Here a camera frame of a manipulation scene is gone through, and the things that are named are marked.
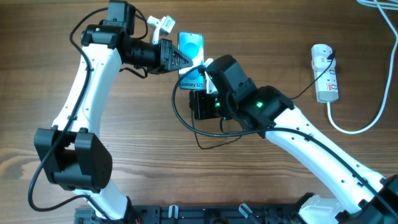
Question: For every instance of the white charger adapter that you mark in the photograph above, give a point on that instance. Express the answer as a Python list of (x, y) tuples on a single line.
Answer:
[(321, 62)]

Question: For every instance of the blue screen smartphone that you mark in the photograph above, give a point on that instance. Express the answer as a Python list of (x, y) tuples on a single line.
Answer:
[(191, 44)]

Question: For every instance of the white power strip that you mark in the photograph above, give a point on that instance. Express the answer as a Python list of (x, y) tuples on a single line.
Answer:
[(326, 87)]

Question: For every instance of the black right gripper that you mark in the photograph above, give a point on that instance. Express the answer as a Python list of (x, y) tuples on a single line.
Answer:
[(199, 102)]

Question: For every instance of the black mounting rail base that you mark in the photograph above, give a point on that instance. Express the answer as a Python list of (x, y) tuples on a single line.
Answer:
[(173, 214)]

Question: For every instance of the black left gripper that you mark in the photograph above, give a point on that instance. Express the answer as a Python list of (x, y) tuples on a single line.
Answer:
[(167, 51)]

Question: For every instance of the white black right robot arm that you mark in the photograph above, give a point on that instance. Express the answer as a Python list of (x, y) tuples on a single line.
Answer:
[(360, 194)]

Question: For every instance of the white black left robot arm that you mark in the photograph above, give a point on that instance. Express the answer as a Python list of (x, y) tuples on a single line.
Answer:
[(70, 151)]

